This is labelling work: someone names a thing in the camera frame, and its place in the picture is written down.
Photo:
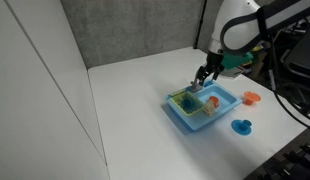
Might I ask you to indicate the orange toy cup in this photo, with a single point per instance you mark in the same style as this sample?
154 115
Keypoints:
213 100

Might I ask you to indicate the black partition pole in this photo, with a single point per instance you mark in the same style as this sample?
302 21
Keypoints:
199 23

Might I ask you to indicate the blue toy sink basin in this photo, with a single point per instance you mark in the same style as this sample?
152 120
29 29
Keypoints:
201 122

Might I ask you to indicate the blue toy cup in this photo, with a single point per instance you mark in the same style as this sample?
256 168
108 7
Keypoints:
187 103

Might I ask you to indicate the toy storage shelf with bins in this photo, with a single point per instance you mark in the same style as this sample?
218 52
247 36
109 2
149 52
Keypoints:
256 65

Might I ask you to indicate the black stand equipment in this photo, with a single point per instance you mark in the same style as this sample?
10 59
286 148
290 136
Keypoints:
291 156

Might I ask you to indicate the yellow-green drying rack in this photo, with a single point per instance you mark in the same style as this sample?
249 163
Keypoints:
195 108

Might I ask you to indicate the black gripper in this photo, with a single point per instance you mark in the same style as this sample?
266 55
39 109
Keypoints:
213 63

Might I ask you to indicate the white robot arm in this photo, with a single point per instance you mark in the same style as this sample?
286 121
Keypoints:
238 23

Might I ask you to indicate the black office chair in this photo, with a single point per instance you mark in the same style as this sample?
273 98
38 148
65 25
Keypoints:
300 56

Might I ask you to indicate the blue toy plate with cup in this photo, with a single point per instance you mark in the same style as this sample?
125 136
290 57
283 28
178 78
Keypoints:
241 127

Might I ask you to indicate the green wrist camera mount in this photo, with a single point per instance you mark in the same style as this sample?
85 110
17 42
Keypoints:
236 60

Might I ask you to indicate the cream toy sponge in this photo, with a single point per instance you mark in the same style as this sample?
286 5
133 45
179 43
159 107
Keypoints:
209 108

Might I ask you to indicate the grey metal mounting plate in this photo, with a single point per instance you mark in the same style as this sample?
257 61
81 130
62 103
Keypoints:
235 74

